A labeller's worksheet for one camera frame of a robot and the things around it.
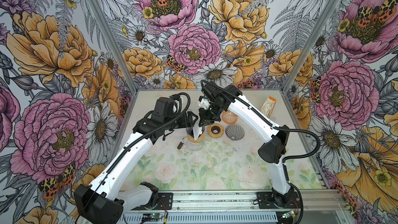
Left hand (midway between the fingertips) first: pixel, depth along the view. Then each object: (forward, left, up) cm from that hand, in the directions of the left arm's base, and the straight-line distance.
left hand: (190, 123), depth 74 cm
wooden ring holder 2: (-1, -4, -13) cm, 14 cm away
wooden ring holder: (+6, -14, -23) cm, 27 cm away
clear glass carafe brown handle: (0, +1, -25) cm, 25 cm away
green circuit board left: (-33, +16, -25) cm, 44 cm away
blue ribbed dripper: (+2, +1, -10) cm, 10 cm away
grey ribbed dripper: (+7, -25, -20) cm, 33 cm away
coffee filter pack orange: (+21, -47, -14) cm, 54 cm away
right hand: (-2, -5, -2) cm, 6 cm away
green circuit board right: (-34, -44, -24) cm, 60 cm away
